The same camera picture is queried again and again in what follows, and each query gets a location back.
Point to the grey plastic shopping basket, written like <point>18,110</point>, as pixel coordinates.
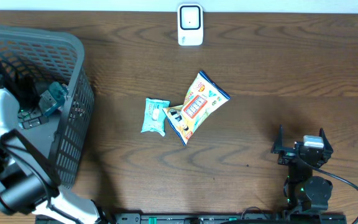
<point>36,58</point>

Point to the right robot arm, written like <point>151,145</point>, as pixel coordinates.
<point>305,192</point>

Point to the yellow snack bag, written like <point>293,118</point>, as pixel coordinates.
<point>202,98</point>

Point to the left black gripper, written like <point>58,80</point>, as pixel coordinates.
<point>31,116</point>

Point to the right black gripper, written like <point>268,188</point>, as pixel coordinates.
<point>288,154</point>

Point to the teal wet wipes pack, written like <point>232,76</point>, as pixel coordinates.
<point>154,117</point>

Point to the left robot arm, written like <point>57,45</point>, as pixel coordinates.
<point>29,182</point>

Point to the black mounting rail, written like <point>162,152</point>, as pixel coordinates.
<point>135,218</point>

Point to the blue mouthwash bottle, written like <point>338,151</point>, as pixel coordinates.
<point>53,98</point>

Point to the white barcode scanner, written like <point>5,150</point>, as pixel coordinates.
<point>190,24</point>

